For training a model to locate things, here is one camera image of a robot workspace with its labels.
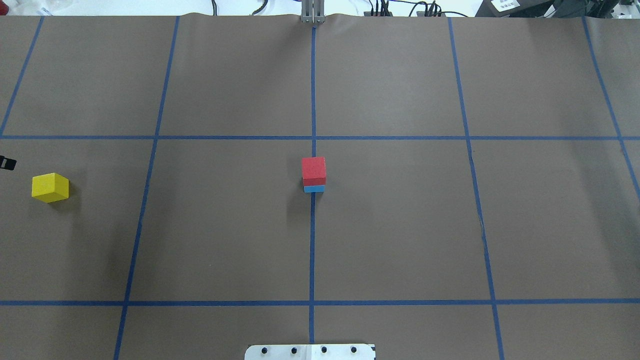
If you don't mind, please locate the blue cube block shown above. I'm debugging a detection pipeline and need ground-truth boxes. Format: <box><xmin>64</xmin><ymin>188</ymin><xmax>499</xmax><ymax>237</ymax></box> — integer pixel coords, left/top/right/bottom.
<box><xmin>302</xmin><ymin>184</ymin><xmax>326</xmax><ymax>194</ymax></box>

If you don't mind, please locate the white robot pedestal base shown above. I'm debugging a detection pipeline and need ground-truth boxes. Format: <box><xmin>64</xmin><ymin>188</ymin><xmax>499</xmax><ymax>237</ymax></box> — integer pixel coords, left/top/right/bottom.
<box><xmin>244</xmin><ymin>343</ymin><xmax>377</xmax><ymax>360</ymax></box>

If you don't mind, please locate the yellow cube block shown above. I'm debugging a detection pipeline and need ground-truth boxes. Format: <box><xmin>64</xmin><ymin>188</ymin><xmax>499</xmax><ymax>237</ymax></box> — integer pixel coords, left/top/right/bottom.
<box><xmin>30</xmin><ymin>173</ymin><xmax>70</xmax><ymax>203</ymax></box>

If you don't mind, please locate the aluminium frame post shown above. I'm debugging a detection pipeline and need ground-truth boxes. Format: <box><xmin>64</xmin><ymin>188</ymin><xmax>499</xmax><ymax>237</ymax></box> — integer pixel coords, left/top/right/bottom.
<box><xmin>300</xmin><ymin>0</ymin><xmax>326</xmax><ymax>25</ymax></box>

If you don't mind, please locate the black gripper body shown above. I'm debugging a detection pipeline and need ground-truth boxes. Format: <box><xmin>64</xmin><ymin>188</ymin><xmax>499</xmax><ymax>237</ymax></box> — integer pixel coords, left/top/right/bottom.
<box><xmin>0</xmin><ymin>156</ymin><xmax>18</xmax><ymax>171</ymax></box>

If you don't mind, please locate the red cube block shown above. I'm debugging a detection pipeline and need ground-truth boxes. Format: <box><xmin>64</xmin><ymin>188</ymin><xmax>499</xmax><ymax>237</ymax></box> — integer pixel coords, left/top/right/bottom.
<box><xmin>301</xmin><ymin>156</ymin><xmax>327</xmax><ymax>187</ymax></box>

